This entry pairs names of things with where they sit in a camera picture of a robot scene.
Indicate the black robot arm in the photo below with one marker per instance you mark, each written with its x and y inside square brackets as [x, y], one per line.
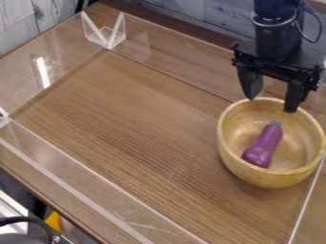
[285, 23]

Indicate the brown wooden bowl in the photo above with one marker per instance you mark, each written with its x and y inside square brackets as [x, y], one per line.
[299, 154]

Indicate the clear acrylic enclosure wall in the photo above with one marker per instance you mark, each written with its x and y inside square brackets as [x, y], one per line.
[109, 135]

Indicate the clear acrylic corner bracket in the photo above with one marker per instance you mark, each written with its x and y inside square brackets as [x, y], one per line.
[108, 37]

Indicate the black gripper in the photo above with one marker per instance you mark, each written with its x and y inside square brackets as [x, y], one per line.
[299, 69]

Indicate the purple toy eggplant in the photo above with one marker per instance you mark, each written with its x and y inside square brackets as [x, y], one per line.
[260, 153]

